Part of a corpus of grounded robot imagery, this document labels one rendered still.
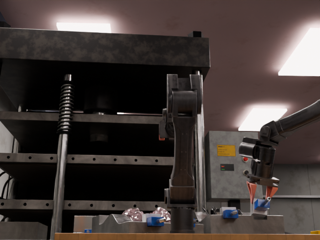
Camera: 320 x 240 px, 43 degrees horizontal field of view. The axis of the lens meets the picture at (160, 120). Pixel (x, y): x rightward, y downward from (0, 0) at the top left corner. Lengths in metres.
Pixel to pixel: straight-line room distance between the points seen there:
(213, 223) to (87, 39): 1.41
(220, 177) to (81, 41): 1.12
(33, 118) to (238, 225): 1.40
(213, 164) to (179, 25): 2.78
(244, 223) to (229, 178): 0.95
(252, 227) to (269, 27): 3.83
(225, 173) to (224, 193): 0.12
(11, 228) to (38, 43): 1.22
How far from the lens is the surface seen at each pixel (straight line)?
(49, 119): 2.42
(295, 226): 12.03
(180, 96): 1.08
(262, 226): 1.50
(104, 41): 2.45
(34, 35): 2.51
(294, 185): 12.19
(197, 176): 2.24
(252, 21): 4.95
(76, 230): 2.23
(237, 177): 2.42
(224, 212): 1.46
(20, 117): 2.45
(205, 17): 4.79
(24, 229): 1.59
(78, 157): 2.30
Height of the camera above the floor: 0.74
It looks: 19 degrees up
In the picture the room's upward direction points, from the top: straight up
